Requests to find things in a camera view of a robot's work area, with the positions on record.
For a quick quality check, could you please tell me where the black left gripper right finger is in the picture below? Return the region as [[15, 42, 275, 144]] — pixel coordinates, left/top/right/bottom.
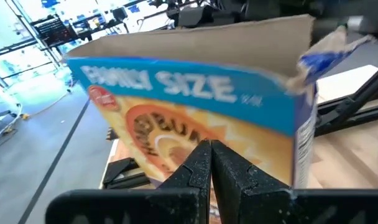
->
[[211, 139, 293, 224]]

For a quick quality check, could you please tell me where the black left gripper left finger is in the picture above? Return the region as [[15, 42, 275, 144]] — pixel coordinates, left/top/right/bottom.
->
[[159, 139, 213, 224]]

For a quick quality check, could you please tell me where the honey oats cereal box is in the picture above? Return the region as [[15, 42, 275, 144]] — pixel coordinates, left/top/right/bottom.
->
[[64, 14, 376, 190]]

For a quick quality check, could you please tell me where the white flat board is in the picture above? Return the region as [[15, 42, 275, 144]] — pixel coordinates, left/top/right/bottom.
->
[[316, 64, 378, 104]]

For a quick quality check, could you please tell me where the black background shelf rack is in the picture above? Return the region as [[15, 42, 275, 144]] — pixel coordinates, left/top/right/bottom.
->
[[32, 14, 95, 48]]

